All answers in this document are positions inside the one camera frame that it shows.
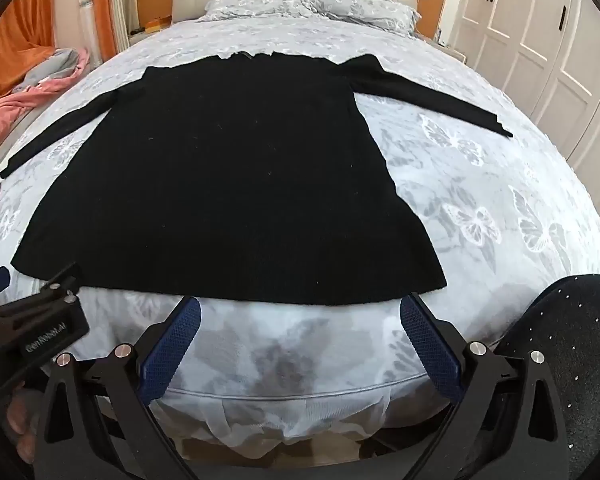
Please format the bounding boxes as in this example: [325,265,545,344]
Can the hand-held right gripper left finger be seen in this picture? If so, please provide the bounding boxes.
[32,295,202,480]

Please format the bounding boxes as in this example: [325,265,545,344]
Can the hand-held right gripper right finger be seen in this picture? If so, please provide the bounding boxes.
[399,292,573,480]

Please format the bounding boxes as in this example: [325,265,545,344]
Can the black knit sweater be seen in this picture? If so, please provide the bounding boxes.
[0,51,514,307]

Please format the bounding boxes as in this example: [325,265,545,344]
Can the person's left hand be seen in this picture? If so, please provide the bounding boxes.
[2,382,48,466]

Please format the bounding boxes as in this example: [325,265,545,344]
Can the person's leg in dark pants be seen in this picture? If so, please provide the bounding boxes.
[495,274,600,480]

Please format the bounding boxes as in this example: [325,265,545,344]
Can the grey butterfly print bedspread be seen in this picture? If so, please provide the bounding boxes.
[0,10,600,453]

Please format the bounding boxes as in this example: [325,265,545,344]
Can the pink cloth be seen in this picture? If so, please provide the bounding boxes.
[0,47,91,136]

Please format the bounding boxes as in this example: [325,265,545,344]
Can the grey cloth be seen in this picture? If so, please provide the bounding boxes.
[12,49,81,93]

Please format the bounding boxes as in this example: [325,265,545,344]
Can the orange curtain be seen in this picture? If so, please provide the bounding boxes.
[0,0,118,111]

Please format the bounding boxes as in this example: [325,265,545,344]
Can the white wardrobe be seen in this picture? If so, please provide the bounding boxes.
[450,0,600,221]

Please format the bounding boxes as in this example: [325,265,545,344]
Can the flat butterfly print pillow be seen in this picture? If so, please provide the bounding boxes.
[197,0,321,23]

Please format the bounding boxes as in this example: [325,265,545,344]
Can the ruffled butterfly print pillow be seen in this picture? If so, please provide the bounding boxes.
[307,0,421,36]

